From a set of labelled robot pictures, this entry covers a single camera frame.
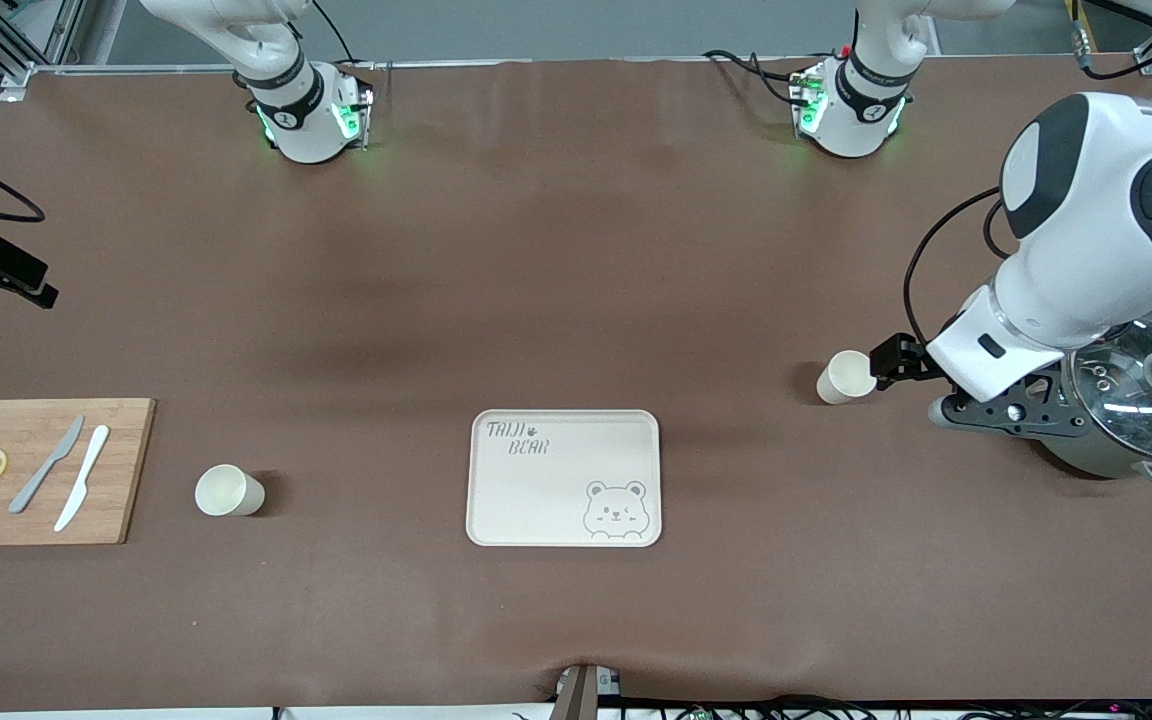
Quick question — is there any white plastic cup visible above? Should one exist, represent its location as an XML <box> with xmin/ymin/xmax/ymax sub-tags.
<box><xmin>816</xmin><ymin>350</ymin><xmax>878</xmax><ymax>406</ymax></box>
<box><xmin>195</xmin><ymin>464</ymin><xmax>266</xmax><ymax>518</ymax></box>

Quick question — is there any cream tray with bear print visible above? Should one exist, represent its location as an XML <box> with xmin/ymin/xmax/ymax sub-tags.
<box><xmin>465</xmin><ymin>409</ymin><xmax>663</xmax><ymax>549</ymax></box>

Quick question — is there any grey-green electric cooking pot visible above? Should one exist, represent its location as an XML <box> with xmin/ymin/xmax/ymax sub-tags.
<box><xmin>1034</xmin><ymin>310</ymin><xmax>1152</xmax><ymax>491</ymax></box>

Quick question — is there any glass pot lid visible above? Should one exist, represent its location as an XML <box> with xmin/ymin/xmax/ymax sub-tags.
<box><xmin>1061</xmin><ymin>310</ymin><xmax>1152</xmax><ymax>463</ymax></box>

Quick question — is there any grey plastic knife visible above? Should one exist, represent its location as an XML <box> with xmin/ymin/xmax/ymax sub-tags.
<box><xmin>8</xmin><ymin>415</ymin><xmax>86</xmax><ymax>515</ymax></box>

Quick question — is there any white plastic knife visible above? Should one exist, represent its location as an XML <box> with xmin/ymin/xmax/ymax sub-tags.
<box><xmin>54</xmin><ymin>425</ymin><xmax>111</xmax><ymax>533</ymax></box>

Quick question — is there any wooden cutting board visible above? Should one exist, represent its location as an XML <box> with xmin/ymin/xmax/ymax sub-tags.
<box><xmin>0</xmin><ymin>398</ymin><xmax>156</xmax><ymax>547</ymax></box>

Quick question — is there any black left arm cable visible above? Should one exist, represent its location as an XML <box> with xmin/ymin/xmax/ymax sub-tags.
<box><xmin>901</xmin><ymin>185</ymin><xmax>1005</xmax><ymax>347</ymax></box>

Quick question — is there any black base cable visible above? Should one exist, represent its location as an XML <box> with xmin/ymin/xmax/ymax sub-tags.
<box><xmin>703</xmin><ymin>48</ymin><xmax>809</xmax><ymax>107</ymax></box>
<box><xmin>310</xmin><ymin>0</ymin><xmax>359</xmax><ymax>67</ymax></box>

